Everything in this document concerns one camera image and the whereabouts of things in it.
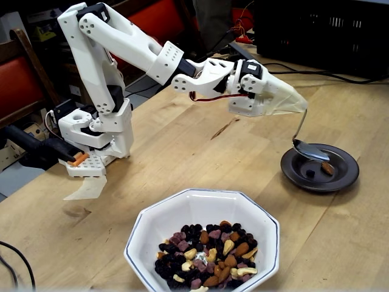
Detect white gripper with motor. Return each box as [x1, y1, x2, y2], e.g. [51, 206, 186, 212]
[226, 59, 308, 117]

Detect black plastic crate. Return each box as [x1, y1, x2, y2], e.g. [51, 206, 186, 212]
[253, 0, 389, 79]

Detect red servo wire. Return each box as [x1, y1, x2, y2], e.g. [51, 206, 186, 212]
[188, 90, 253, 103]

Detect trail mix heap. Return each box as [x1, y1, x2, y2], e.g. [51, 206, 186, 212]
[154, 220, 260, 291]

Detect yellow box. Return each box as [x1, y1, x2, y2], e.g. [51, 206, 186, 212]
[32, 26, 57, 43]

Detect box with blue logo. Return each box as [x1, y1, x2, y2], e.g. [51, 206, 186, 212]
[26, 8, 63, 24]

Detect bent metal spoon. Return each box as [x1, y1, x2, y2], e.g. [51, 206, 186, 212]
[291, 108, 331, 162]

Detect white octagonal bowl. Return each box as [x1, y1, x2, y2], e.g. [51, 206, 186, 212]
[123, 188, 280, 292]

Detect black clamp with orange tips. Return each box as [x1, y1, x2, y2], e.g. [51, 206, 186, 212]
[2, 124, 89, 171]

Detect dark brown plate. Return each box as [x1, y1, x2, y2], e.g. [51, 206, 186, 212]
[280, 143, 360, 193]

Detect wooden chair with red backrest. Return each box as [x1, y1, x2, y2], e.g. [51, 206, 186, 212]
[106, 0, 207, 71]

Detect translucent tape flap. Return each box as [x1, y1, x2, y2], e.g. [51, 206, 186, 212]
[63, 175, 108, 201]

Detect grey usb hub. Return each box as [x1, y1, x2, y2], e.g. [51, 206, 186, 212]
[227, 41, 259, 63]

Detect colourful jumper wires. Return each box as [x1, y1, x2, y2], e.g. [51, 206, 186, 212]
[229, 0, 256, 37]

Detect wooden chair with red seat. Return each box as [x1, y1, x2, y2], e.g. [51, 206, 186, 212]
[0, 29, 61, 128]

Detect thick black power cable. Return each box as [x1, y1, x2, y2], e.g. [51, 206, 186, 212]
[264, 62, 389, 85]

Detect cardboard box with print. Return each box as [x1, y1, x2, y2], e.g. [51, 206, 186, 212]
[0, 138, 28, 173]

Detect thin black cable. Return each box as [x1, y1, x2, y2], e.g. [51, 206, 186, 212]
[0, 241, 36, 291]

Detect white perforated base plate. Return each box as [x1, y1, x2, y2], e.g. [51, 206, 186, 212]
[59, 151, 108, 178]

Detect grey trouser leg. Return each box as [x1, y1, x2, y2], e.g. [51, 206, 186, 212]
[191, 0, 234, 51]

